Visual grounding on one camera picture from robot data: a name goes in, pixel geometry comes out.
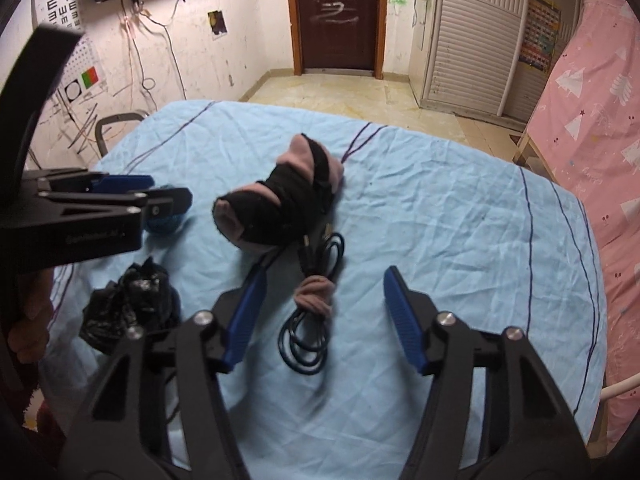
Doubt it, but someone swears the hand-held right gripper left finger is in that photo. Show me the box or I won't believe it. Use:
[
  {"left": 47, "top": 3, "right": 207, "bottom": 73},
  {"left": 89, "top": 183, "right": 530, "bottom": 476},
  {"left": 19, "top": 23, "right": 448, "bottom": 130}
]
[{"left": 60, "top": 267, "right": 269, "bottom": 480}]

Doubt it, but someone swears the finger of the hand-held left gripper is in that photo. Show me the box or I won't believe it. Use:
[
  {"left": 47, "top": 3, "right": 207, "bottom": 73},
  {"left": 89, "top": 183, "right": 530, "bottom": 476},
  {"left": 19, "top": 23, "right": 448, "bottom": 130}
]
[
  {"left": 25, "top": 167, "right": 155, "bottom": 195},
  {"left": 40, "top": 187, "right": 194, "bottom": 217}
]

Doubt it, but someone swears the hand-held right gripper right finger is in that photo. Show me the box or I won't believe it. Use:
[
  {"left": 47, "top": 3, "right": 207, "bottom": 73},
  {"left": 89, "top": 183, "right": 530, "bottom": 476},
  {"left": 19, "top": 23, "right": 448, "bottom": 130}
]
[{"left": 382, "top": 266, "right": 591, "bottom": 480}]

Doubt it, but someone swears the black cable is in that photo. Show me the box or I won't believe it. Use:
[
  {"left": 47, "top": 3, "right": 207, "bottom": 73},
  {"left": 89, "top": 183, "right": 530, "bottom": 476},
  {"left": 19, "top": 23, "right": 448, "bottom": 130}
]
[{"left": 278, "top": 232, "right": 347, "bottom": 374}]

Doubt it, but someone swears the black plastic bag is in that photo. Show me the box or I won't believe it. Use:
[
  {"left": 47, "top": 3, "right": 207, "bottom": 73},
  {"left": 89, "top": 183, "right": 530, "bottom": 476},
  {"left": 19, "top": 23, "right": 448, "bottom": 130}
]
[{"left": 79, "top": 257, "right": 182, "bottom": 357}]

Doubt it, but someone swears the person's left hand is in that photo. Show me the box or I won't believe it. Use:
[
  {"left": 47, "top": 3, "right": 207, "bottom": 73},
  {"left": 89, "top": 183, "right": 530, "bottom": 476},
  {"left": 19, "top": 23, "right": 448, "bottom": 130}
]
[{"left": 9, "top": 269, "right": 55, "bottom": 367}]

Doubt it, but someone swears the black metal chair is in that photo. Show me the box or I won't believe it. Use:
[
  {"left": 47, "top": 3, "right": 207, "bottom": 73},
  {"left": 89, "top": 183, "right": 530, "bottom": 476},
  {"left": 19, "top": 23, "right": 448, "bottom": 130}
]
[{"left": 94, "top": 112, "right": 151, "bottom": 157}]

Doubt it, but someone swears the pink cloth tie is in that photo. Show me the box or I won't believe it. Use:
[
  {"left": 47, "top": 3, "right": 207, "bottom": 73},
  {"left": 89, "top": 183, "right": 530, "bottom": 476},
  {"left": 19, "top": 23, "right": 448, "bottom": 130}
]
[{"left": 292, "top": 275, "right": 339, "bottom": 319}]

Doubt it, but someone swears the white test chart poster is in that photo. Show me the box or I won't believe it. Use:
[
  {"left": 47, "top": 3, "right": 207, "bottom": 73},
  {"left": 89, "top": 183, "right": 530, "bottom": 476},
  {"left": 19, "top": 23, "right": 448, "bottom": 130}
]
[{"left": 50, "top": 36, "right": 109, "bottom": 111}]

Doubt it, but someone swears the light blue tablecloth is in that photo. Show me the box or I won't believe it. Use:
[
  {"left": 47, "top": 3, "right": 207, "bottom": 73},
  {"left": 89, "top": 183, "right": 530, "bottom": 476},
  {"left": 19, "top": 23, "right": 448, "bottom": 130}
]
[{"left": 40, "top": 100, "right": 609, "bottom": 480}]

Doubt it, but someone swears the dark brown wooden door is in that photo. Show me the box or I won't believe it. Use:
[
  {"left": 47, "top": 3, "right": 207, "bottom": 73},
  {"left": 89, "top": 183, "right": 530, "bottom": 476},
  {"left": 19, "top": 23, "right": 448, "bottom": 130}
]
[{"left": 285, "top": 0, "right": 389, "bottom": 79}]

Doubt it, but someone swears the white shutter wardrobe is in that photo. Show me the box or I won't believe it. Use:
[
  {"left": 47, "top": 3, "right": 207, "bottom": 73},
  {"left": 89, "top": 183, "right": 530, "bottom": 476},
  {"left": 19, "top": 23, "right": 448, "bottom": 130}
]
[{"left": 407, "top": 0, "right": 591, "bottom": 124}]

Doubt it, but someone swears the colourful grid chart poster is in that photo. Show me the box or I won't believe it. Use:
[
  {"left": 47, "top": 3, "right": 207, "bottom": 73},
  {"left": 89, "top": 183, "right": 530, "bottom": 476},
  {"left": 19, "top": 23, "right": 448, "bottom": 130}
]
[{"left": 517, "top": 0, "right": 564, "bottom": 79}]

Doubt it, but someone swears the white wall cable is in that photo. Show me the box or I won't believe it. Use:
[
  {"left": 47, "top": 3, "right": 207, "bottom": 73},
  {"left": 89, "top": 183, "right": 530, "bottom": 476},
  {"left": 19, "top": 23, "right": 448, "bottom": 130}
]
[{"left": 120, "top": 0, "right": 190, "bottom": 111}]

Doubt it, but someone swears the yellow and black wall picture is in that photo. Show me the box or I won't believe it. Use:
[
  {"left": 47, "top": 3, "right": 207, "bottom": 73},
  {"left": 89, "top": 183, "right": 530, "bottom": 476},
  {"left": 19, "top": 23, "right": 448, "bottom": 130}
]
[{"left": 208, "top": 10, "right": 229, "bottom": 41}]

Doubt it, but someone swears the wooden bed frame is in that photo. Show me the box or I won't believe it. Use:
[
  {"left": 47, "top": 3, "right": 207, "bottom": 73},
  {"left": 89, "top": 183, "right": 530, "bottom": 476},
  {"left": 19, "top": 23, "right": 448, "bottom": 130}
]
[{"left": 512, "top": 127, "right": 559, "bottom": 184}]

